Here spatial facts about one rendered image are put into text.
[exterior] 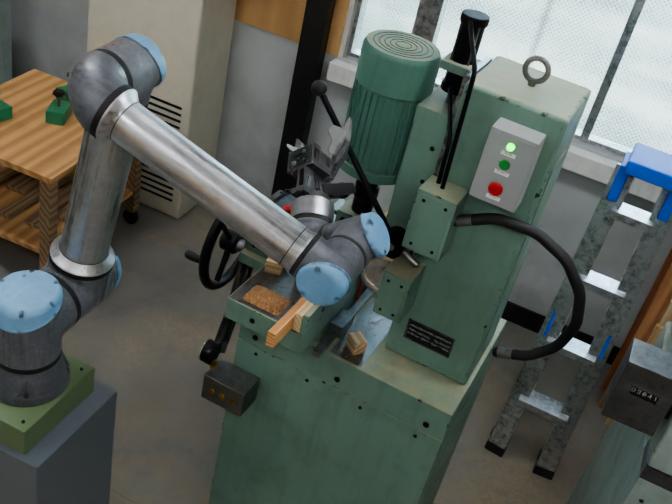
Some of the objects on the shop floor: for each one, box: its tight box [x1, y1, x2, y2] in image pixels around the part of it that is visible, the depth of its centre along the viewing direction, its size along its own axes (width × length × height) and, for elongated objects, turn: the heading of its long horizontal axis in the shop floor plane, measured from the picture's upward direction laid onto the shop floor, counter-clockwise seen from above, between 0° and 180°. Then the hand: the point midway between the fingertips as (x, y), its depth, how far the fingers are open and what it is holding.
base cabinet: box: [209, 337, 493, 504], centre depth 247 cm, size 45×58×71 cm
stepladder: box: [484, 143, 672, 480], centre depth 276 cm, size 27×25×116 cm
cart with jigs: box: [0, 69, 142, 270], centre depth 334 cm, size 66×57×64 cm
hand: (325, 129), depth 189 cm, fingers open, 14 cm apart
